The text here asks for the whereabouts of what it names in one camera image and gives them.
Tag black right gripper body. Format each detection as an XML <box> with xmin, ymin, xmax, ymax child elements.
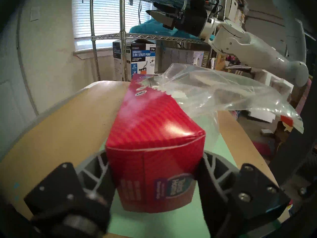
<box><xmin>171</xmin><ymin>7</ymin><xmax>208</xmax><ymax>37</ymax></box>

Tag long red carton box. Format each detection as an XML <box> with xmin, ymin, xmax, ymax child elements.
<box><xmin>105</xmin><ymin>73</ymin><xmax>206</xmax><ymax>213</ymax></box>

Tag chrome wire shelf rack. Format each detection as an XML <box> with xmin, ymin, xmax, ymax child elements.
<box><xmin>89</xmin><ymin>0</ymin><xmax>248</xmax><ymax>82</ymax></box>

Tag light green paper mat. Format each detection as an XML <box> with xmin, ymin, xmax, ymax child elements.
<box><xmin>99</xmin><ymin>111</ymin><xmax>283</xmax><ymax>238</ymax></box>

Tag teal cloth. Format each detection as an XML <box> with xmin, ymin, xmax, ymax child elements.
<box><xmin>129</xmin><ymin>19</ymin><xmax>216</xmax><ymax>41</ymax></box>

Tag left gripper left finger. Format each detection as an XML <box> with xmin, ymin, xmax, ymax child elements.
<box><xmin>24</xmin><ymin>151</ymin><xmax>116</xmax><ymax>217</ymax></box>

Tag white cardboard carton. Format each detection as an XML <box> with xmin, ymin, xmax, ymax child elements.
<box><xmin>161</xmin><ymin>47</ymin><xmax>205</xmax><ymax>68</ymax></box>

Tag clear ziplock bag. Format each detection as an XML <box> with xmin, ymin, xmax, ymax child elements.
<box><xmin>146</xmin><ymin>63</ymin><xmax>304</xmax><ymax>141</ymax></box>

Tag white window blinds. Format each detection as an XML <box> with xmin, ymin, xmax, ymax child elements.
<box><xmin>72</xmin><ymin>0</ymin><xmax>159</xmax><ymax>41</ymax></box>

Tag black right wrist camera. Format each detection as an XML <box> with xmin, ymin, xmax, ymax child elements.
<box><xmin>189</xmin><ymin>0</ymin><xmax>207</xmax><ymax>10</ymax></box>

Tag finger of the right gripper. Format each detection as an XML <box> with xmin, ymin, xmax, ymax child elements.
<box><xmin>153</xmin><ymin>2</ymin><xmax>184</xmax><ymax>15</ymax></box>
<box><xmin>146</xmin><ymin>10</ymin><xmax>178</xmax><ymax>30</ymax></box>

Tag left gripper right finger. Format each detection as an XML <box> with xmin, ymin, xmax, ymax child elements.
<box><xmin>197</xmin><ymin>151</ymin><xmax>291</xmax><ymax>238</ymax></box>

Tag utility pump carton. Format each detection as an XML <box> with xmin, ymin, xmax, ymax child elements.
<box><xmin>113</xmin><ymin>40</ymin><xmax>157</xmax><ymax>82</ymax></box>

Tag dark robot torso column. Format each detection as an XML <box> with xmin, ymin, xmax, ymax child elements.
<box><xmin>269</xmin><ymin>76</ymin><xmax>317</xmax><ymax>208</ymax></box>

